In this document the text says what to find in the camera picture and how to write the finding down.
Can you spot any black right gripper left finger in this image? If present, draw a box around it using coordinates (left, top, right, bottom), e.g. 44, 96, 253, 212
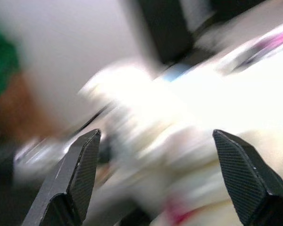
21, 128, 102, 226

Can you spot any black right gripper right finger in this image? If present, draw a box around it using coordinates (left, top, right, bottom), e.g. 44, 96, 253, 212
212, 129, 283, 226

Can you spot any cream cartoon print blanket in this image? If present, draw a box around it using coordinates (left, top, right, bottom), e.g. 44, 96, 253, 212
77, 21, 283, 226

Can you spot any green fuzzy object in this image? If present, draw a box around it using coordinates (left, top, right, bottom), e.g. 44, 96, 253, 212
0, 14, 22, 105

